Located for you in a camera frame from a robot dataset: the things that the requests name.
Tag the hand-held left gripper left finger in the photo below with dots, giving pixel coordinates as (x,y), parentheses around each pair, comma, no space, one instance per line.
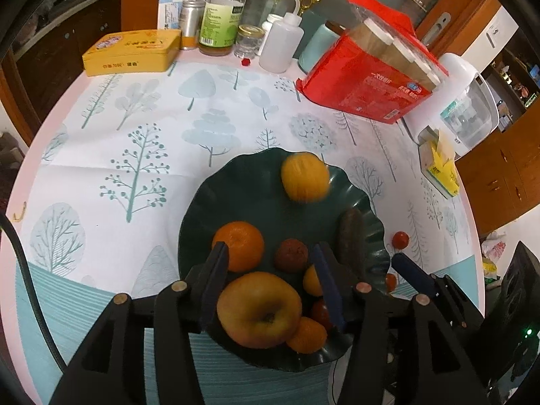
(213,280)

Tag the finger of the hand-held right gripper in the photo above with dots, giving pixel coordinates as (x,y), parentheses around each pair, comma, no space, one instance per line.
(415,276)

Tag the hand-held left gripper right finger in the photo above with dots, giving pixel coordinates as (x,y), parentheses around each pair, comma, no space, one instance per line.
(331,287)

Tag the small yellow orange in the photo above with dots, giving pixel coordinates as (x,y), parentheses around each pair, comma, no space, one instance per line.
(312,282)

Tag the red cherry tomato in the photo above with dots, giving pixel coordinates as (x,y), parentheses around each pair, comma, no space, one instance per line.
(319,313)
(400,239)
(391,282)

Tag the large deep orange mandarin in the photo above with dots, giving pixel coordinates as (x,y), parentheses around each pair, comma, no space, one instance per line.
(240,244)

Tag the brown lychee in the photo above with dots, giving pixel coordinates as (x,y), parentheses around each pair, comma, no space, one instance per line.
(291,255)

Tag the red apple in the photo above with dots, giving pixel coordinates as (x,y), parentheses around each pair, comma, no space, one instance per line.
(258,310)

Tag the small orange mandarin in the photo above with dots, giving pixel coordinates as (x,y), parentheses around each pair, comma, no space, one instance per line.
(307,335)

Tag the dark green scalloped plate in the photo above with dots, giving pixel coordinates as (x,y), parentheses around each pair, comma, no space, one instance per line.
(261,202)

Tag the pale orange with sticker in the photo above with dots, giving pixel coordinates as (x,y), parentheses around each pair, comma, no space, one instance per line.
(304,177)

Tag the yellow plastic packet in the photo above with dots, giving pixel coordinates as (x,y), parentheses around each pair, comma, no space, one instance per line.
(490,269)

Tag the dark overripe banana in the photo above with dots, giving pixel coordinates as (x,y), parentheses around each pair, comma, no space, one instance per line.
(352,240)

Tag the white and pink plastic bag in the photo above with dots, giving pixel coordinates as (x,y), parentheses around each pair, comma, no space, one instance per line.
(493,249)

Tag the yellow tissue pack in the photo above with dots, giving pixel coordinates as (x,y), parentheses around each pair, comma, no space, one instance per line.
(441,168)

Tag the wooden drawer cabinet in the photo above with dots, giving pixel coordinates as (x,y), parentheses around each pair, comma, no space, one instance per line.
(506,168)

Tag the white countertop storage appliance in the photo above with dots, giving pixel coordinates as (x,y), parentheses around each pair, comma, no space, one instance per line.
(464,105)

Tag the red pack of paper cups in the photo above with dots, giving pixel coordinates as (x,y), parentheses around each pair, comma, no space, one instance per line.
(363,80)

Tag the light teal cup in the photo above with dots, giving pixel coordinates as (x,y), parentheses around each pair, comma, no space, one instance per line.
(318,48)

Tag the small glass jar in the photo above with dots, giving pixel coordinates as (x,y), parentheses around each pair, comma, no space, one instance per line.
(249,42)

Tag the yellow tin box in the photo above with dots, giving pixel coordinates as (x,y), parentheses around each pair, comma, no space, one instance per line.
(130,50)

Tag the white plastic wash bottle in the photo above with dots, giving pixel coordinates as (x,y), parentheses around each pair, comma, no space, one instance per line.
(280,42)

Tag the silver metal can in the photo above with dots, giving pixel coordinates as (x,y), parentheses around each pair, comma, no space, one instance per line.
(192,23)

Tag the small white pill bottle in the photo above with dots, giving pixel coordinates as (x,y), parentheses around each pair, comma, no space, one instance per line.
(270,23)

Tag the glass bottle with green label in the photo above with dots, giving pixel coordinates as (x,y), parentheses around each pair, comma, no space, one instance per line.
(220,17)

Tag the white and blue carton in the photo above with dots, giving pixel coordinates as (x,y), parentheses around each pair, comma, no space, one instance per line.
(171,6)

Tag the wooden glass door cabinet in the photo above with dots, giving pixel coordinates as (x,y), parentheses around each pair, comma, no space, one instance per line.
(55,50)

